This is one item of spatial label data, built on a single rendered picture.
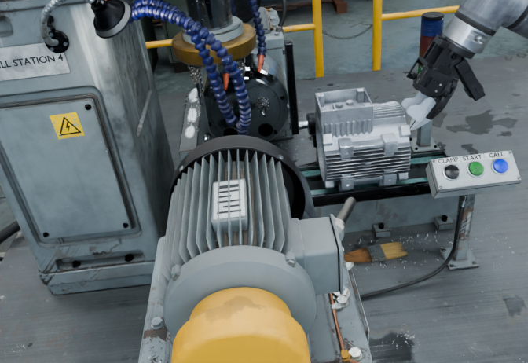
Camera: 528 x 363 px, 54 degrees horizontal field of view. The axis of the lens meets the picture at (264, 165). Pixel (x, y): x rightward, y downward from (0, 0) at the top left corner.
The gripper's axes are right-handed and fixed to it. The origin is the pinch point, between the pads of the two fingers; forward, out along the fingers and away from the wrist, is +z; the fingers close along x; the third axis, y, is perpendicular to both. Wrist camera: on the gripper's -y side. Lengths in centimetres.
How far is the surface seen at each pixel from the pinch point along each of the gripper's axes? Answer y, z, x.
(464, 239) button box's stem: -17.2, 15.0, 15.9
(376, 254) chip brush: -4.1, 29.7, 10.9
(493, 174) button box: -10.4, -2.6, 17.9
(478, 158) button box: -7.8, -3.6, 14.6
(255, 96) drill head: 30.8, 18.3, -26.7
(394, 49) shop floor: -127, 52, -314
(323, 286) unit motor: 35, 0, 62
